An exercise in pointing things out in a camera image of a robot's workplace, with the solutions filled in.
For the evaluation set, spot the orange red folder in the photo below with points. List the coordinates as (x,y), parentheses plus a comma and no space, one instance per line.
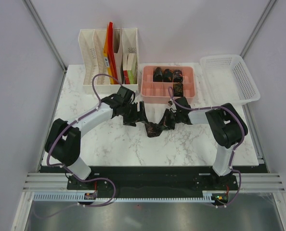
(108,54)

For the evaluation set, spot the white file organizer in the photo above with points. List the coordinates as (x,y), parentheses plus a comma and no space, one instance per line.
(92,43)

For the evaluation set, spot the white perforated plastic basket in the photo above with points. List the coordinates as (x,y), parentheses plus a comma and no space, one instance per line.
(228,80)

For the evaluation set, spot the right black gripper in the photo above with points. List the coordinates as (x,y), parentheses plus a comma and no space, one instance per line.
(165,120)

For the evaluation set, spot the dark paisley necktie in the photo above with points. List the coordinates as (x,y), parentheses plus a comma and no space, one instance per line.
(153,129)

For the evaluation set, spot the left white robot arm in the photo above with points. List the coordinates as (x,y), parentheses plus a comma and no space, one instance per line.
(64,140)

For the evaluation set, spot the white slotted cable duct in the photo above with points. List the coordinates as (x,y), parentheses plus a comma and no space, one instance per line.
(93,197)

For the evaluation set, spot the rolled tie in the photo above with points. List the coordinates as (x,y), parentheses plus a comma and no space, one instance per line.
(158,75)
(177,76)
(178,89)
(167,75)

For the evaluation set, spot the beige paper folder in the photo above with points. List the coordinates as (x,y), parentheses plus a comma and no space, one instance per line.
(118,53)

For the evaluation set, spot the pink divided storage box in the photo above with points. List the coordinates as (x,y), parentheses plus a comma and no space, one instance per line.
(161,92)

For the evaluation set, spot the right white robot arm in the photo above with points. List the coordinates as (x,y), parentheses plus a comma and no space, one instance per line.
(226,125)

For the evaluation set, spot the rolled tie front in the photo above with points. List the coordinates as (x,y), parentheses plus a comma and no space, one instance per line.
(178,89)

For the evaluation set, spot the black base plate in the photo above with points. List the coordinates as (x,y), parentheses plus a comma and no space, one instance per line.
(153,181)

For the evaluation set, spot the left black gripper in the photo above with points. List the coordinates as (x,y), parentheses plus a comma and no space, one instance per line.
(138,116)

